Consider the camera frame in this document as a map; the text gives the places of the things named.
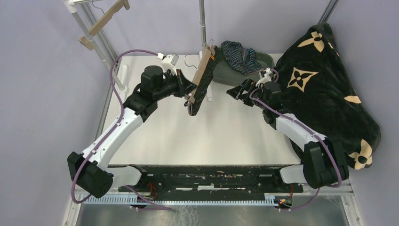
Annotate green plastic tray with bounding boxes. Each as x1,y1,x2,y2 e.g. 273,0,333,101
213,51,275,87

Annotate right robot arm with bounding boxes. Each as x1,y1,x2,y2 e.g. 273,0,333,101
226,79,349,192

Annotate left hanging wooden hanger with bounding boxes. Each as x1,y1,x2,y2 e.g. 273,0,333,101
79,0,130,50

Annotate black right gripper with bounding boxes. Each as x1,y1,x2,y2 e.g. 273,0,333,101
227,77,269,110

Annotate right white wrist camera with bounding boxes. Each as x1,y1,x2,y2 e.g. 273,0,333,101
256,68,273,88

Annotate wooden clip hanger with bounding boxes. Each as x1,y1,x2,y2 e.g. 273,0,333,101
184,40,216,106

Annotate centre rack pole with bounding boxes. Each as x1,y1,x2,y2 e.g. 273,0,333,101
199,0,207,50

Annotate blue striped underwear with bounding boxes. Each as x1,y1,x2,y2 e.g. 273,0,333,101
221,40,264,75

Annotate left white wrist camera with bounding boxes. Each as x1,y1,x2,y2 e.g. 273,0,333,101
157,53,179,76

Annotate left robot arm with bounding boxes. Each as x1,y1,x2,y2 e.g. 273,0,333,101
67,65,197,198

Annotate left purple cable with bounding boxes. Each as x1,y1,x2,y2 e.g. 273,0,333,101
71,49,175,211

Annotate aluminium frame rails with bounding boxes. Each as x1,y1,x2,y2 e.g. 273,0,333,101
62,181,364,226

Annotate black striped underwear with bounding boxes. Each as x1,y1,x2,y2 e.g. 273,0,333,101
187,45,222,116

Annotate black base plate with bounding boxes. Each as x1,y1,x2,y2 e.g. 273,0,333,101
132,165,303,201

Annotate white cable duct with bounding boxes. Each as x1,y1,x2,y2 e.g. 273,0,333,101
83,193,278,207

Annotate black floral blanket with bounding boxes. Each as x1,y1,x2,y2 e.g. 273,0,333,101
275,22,381,170

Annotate rack pole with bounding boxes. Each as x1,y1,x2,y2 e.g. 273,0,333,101
199,0,207,50
62,0,126,91

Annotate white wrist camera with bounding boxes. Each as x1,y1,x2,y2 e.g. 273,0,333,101
157,53,179,76
256,68,273,88

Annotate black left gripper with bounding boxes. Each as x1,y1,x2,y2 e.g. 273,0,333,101
154,69,198,101

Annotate left rack pole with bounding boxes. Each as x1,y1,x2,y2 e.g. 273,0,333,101
62,0,126,91

